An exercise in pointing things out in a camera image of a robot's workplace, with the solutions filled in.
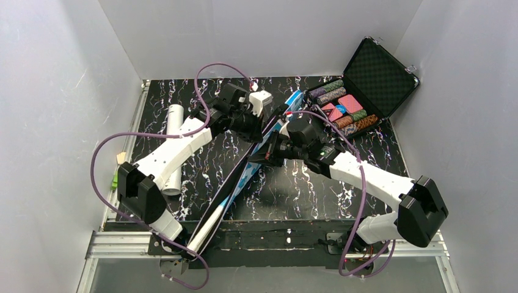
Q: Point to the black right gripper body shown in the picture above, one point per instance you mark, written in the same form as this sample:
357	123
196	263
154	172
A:
268	149

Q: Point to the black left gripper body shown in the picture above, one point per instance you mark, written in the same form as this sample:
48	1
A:
256	132

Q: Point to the blue racket cover bag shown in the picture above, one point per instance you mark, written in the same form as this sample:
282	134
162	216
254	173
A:
244	170

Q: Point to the blue racket white grip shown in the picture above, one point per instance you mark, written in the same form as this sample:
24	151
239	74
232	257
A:
196	243

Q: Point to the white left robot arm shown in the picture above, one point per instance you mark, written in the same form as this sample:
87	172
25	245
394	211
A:
140	184

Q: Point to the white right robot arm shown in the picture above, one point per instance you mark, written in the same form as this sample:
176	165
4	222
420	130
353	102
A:
418	207

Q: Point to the pink playing card deck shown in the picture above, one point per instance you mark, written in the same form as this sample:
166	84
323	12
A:
350	104

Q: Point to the black poker chip case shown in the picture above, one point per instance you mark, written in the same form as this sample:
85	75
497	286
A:
377	80

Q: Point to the beige wooden block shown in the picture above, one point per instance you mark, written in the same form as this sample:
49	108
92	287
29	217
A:
121	158

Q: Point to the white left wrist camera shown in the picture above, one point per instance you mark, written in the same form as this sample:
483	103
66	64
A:
259	100

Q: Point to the green clip on rail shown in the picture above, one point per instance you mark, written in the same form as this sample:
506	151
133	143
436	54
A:
114	182

